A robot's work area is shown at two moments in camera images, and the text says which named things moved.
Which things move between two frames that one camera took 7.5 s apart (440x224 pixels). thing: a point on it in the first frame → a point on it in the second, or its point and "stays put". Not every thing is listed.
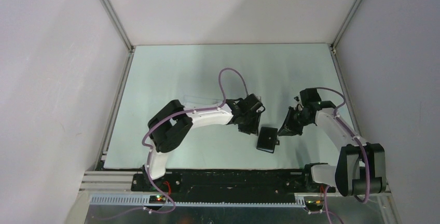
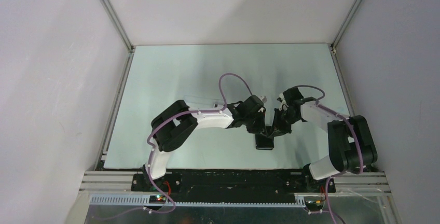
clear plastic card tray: [196, 102] stays put
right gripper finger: [288, 131] → [278, 133]
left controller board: [157, 199] stays put
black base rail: [228, 185] stays put
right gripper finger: [285, 127] → [276, 122]
